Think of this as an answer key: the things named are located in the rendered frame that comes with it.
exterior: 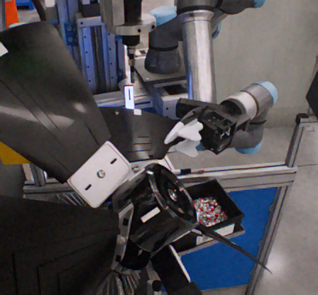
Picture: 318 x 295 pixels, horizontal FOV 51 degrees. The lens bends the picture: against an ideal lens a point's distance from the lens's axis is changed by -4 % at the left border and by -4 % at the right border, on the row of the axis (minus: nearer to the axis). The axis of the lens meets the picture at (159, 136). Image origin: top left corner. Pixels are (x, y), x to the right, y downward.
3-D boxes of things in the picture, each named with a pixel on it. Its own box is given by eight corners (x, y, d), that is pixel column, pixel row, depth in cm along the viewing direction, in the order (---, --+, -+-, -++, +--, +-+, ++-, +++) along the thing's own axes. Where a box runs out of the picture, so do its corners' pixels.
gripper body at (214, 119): (221, 130, 70) (254, 109, 76) (189, 110, 74) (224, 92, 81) (214, 157, 75) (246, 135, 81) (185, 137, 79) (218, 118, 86)
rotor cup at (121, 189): (91, 269, 47) (163, 225, 43) (74, 186, 56) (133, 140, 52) (152, 278, 57) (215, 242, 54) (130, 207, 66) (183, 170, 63)
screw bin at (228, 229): (172, 256, 91) (173, 240, 87) (150, 213, 104) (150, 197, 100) (241, 231, 98) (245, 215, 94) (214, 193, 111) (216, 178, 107)
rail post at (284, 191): (245, 301, 163) (282, 186, 118) (243, 293, 166) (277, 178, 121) (253, 300, 163) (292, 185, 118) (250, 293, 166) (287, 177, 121)
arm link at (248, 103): (234, 86, 84) (228, 113, 89) (223, 92, 81) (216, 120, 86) (260, 100, 80) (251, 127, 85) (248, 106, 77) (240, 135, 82)
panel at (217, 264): (73, 304, 149) (41, 203, 111) (73, 301, 150) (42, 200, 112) (249, 286, 157) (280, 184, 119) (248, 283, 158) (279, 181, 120)
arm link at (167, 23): (145, 38, 137) (145, 4, 129) (178, 36, 138) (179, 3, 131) (150, 49, 127) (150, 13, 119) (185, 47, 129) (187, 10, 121)
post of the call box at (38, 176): (35, 187, 106) (26, 156, 99) (37, 181, 109) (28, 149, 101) (45, 186, 106) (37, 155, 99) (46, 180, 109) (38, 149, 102)
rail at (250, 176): (28, 206, 110) (22, 188, 105) (30, 198, 113) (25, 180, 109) (292, 185, 118) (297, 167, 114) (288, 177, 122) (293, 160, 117)
